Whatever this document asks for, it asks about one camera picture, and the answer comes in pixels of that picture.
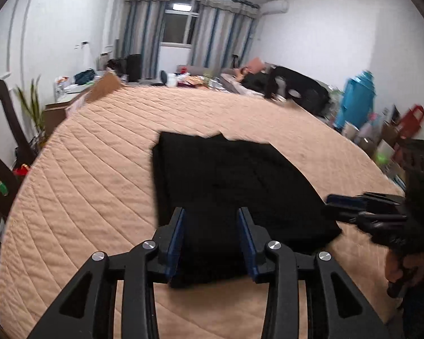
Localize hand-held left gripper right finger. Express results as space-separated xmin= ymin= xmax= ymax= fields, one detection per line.
xmin=237 ymin=207 xmax=393 ymax=339

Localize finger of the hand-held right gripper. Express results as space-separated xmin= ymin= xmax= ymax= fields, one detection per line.
xmin=326 ymin=191 xmax=406 ymax=217
xmin=336 ymin=210 xmax=409 ymax=247

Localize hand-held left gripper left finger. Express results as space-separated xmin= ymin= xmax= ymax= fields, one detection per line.
xmin=27 ymin=207 xmax=188 ymax=339

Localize black pants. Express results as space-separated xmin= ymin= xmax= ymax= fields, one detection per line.
xmin=152 ymin=131 xmax=343 ymax=289

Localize person's right hand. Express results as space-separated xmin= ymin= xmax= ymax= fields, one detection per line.
xmin=384 ymin=244 xmax=424 ymax=299

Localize red paper bag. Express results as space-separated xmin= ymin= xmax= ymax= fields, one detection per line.
xmin=397 ymin=105 xmax=424 ymax=139

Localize peach quilted blanket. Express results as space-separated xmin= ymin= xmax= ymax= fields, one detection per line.
xmin=0 ymin=85 xmax=416 ymax=339

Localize black cutout-back chair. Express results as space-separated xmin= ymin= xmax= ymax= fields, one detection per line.
xmin=264 ymin=65 xmax=331 ymax=116

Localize brown cardboard box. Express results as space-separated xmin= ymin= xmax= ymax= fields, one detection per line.
xmin=66 ymin=71 xmax=124 ymax=117

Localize grey sofa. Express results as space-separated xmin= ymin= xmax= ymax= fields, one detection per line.
xmin=177 ymin=64 xmax=241 ymax=78

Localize wooden cabinet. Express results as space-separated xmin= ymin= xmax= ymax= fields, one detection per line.
xmin=43 ymin=99 xmax=73 ymax=136

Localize black suitcase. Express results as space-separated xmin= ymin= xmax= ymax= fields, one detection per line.
xmin=126 ymin=54 xmax=143 ymax=82

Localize black bag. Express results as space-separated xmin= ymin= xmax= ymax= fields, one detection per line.
xmin=107 ymin=58 xmax=128 ymax=77

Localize teal bag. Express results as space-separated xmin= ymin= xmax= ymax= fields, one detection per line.
xmin=73 ymin=69 xmax=97 ymax=85

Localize green potted plant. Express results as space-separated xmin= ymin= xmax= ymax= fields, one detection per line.
xmin=16 ymin=75 xmax=47 ymax=145

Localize dark wooden chair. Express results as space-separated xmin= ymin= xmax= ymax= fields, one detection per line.
xmin=0 ymin=78 xmax=38 ymax=255

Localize striped grey blue curtain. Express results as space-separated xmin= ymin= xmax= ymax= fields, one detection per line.
xmin=188 ymin=0 xmax=261 ymax=73
xmin=116 ymin=0 xmax=172 ymax=80

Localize white air conditioner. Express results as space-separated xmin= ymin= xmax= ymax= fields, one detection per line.
xmin=259 ymin=0 xmax=290 ymax=17

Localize window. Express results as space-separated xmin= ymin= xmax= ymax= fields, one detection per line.
xmin=160 ymin=0 xmax=202 ymax=46

